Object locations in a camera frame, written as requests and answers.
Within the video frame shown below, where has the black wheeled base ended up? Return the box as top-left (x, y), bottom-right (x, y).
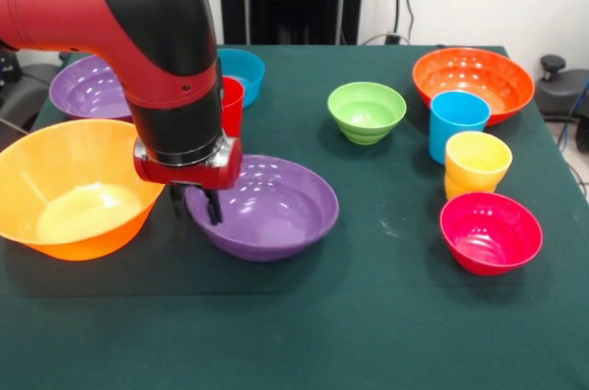
top-left (0, 50), bottom-right (64, 133)
top-left (536, 54), bottom-right (589, 155)

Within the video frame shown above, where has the dark green tablecloth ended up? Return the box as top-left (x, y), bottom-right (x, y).
top-left (0, 42), bottom-right (589, 390)

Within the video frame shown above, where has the purple bowl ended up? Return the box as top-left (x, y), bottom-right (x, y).
top-left (184, 154), bottom-right (341, 264)
top-left (49, 54), bottom-right (135, 123)

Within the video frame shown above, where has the blue cup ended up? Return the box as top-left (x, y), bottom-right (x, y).
top-left (429, 90), bottom-right (491, 166)

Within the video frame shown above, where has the red cup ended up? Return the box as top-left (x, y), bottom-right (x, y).
top-left (220, 75), bottom-right (246, 139)

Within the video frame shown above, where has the large yellow bowl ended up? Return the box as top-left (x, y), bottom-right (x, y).
top-left (0, 118), bottom-right (167, 262)

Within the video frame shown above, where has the orange-red bowl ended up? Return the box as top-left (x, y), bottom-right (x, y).
top-left (411, 47), bottom-right (536, 127)

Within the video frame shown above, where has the pink bowl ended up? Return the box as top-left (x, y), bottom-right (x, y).
top-left (439, 191), bottom-right (544, 277)

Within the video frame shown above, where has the blue bowl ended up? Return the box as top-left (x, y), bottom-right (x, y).
top-left (215, 48), bottom-right (266, 109)

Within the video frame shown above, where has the blue cable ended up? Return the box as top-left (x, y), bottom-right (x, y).
top-left (556, 79), bottom-right (589, 152)

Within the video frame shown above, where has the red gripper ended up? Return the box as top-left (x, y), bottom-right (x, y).
top-left (133, 135), bottom-right (244, 227)

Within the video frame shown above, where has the white wall cable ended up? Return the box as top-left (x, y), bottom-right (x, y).
top-left (361, 29), bottom-right (413, 46)

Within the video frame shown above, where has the green bowl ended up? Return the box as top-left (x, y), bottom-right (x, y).
top-left (327, 81), bottom-right (408, 146)

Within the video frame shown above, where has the yellow cup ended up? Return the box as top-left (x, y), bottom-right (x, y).
top-left (444, 172), bottom-right (499, 201)
top-left (445, 131), bottom-right (514, 193)

